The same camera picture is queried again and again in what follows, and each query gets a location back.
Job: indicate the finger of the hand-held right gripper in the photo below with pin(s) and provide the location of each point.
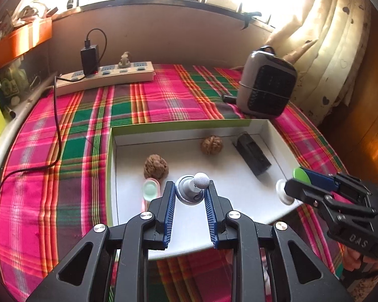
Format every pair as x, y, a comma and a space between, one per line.
321, 179
302, 190

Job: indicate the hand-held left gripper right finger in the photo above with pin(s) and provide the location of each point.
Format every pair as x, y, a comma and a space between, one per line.
209, 214

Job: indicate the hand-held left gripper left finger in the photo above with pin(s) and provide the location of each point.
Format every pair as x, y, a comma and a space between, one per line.
170, 214

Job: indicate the green topped white massager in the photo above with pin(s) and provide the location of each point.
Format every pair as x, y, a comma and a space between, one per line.
285, 192

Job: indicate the pink clip with green pad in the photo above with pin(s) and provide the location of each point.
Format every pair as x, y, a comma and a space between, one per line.
151, 190

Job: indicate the grey device with white ball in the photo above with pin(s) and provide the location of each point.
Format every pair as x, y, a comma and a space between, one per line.
189, 188

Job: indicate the green and white cardboard box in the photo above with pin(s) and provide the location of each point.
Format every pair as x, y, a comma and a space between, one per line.
233, 188

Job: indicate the brown walnut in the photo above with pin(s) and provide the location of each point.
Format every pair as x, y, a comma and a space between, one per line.
212, 144
156, 166

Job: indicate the black rectangular device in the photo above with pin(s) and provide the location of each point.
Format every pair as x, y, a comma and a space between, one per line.
252, 154

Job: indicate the person's right hand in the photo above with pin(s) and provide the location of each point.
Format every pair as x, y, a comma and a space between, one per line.
365, 265

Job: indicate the plaid tablecloth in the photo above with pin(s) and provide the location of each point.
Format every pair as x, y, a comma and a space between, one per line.
66, 179

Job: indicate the grey space heater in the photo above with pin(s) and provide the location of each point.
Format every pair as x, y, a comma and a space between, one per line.
267, 81

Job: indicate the black plug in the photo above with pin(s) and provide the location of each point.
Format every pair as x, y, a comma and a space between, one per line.
230, 98

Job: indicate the cream curtain with hearts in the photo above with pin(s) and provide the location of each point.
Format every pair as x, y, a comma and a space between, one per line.
327, 53

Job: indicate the white power strip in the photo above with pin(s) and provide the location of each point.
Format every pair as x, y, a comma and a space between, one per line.
113, 75

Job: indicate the beige plug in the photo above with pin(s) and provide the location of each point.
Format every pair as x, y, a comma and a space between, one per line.
124, 60

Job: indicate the black charger adapter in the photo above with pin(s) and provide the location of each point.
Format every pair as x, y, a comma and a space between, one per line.
90, 59

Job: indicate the black window latch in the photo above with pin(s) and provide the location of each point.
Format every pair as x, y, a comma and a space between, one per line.
249, 19

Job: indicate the green ornament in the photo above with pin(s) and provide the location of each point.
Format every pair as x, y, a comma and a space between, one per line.
14, 83

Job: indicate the orange box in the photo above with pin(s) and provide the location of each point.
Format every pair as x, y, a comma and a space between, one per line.
22, 41

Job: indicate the white plastic bag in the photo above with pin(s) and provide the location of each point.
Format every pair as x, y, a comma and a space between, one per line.
34, 6

